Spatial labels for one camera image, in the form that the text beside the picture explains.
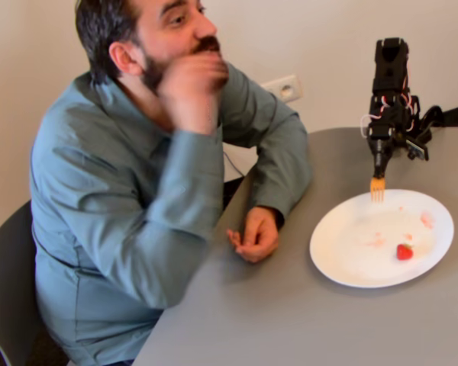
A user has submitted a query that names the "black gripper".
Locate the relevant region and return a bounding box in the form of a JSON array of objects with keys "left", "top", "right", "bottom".
[{"left": 366, "top": 114, "right": 398, "bottom": 179}]

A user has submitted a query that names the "orange fork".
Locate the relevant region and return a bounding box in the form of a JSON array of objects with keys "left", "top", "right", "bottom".
[{"left": 369, "top": 175, "right": 386, "bottom": 204}]

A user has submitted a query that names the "black table clamp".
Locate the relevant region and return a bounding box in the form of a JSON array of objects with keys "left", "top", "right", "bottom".
[{"left": 419, "top": 105, "right": 444, "bottom": 142}]

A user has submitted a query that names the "white round plate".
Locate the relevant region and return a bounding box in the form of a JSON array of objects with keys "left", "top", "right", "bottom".
[{"left": 308, "top": 188, "right": 456, "bottom": 289}]

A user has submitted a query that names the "bearded man green shirt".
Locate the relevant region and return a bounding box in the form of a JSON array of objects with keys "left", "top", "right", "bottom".
[{"left": 29, "top": 0, "right": 314, "bottom": 366}]

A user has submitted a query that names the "small camera board module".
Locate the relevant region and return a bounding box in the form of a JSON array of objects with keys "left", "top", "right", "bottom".
[{"left": 405, "top": 138, "right": 432, "bottom": 162}]

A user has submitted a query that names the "white wall socket strip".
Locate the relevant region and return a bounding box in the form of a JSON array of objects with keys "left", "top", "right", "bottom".
[{"left": 259, "top": 74, "right": 304, "bottom": 103}]

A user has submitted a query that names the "man's left forearm green sleeve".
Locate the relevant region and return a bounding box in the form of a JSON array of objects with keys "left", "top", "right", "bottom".
[{"left": 252, "top": 125, "right": 314, "bottom": 230}]

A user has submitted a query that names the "man's left hand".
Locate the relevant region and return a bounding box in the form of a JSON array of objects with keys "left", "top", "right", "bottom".
[{"left": 226, "top": 205, "right": 282, "bottom": 265}]

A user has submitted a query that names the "red strawberry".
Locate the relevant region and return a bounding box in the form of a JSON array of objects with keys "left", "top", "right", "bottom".
[{"left": 395, "top": 242, "right": 414, "bottom": 262}]

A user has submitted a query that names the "dark grey chair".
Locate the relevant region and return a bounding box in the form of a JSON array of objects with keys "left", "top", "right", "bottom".
[{"left": 0, "top": 200, "right": 72, "bottom": 366}]

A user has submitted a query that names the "man's right hand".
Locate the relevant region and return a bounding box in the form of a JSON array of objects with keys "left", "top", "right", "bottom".
[{"left": 158, "top": 56, "right": 230, "bottom": 135}]

